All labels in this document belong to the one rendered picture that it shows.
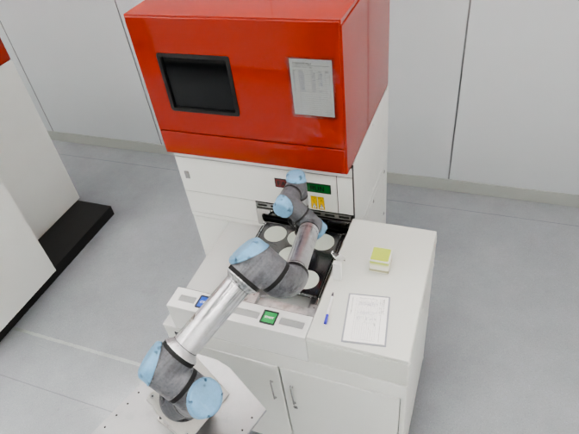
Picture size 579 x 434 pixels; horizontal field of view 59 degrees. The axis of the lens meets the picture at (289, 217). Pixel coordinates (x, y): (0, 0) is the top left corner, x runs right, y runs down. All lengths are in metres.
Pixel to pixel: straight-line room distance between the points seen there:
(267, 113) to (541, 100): 1.99
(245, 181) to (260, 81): 0.54
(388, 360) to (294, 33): 1.10
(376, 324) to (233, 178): 0.92
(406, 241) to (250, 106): 0.80
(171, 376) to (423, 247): 1.06
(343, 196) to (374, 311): 0.53
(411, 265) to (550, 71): 1.77
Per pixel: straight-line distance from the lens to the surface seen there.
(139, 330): 3.24
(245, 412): 1.82
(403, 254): 2.01
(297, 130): 1.91
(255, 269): 1.51
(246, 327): 1.86
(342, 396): 2.02
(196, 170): 2.34
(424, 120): 3.57
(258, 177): 2.19
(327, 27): 1.69
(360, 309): 1.83
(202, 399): 1.58
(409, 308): 1.84
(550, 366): 3.00
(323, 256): 2.10
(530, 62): 3.35
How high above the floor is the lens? 2.41
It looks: 41 degrees down
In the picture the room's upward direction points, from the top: 8 degrees counter-clockwise
